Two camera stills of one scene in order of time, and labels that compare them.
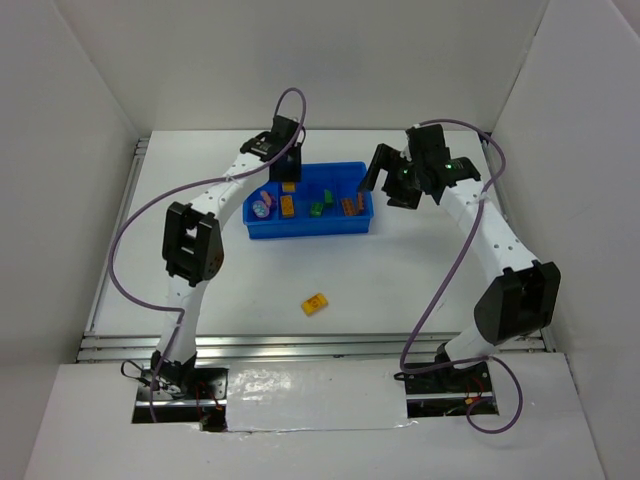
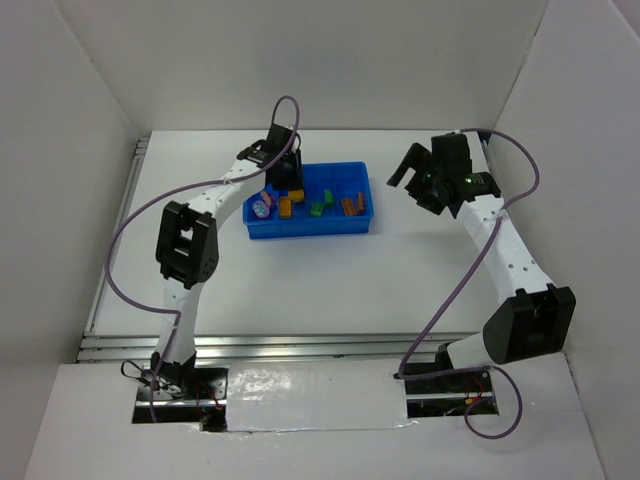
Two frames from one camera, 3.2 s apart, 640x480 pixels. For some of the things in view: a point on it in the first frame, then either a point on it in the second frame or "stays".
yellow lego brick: [314, 303] to [297, 195]
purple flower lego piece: [260, 208] stays
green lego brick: [316, 209] stays
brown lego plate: [348, 207] stays
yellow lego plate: [287, 206] stays
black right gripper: [395, 176] to [422, 176]
